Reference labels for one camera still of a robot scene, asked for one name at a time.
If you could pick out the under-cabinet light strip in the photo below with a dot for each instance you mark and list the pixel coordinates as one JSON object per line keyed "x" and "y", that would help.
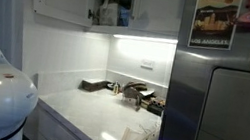
{"x": 145, "y": 38}

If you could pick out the white base cabinet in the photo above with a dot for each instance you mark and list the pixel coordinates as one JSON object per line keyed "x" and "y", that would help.
{"x": 54, "y": 133}

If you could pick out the Los Angeles poster magnet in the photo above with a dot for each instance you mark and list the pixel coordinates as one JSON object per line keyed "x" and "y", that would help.
{"x": 213, "y": 23}

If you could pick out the white cardboard box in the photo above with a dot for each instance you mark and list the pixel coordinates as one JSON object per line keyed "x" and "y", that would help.
{"x": 147, "y": 93}

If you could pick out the amber glass bottle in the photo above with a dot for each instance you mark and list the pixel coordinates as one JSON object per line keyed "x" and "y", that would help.
{"x": 116, "y": 89}

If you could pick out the brown box white lid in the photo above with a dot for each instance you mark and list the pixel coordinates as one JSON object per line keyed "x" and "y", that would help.
{"x": 94, "y": 84}

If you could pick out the dark box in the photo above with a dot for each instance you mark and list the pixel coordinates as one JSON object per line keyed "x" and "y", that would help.
{"x": 156, "y": 105}

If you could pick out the stainless steel refrigerator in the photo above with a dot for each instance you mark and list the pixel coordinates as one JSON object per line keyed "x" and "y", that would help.
{"x": 186, "y": 106}

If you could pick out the white wall cabinet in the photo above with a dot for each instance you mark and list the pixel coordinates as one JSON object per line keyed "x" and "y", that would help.
{"x": 121, "y": 30}

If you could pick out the white wall outlet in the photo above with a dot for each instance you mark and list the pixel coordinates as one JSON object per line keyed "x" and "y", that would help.
{"x": 148, "y": 64}

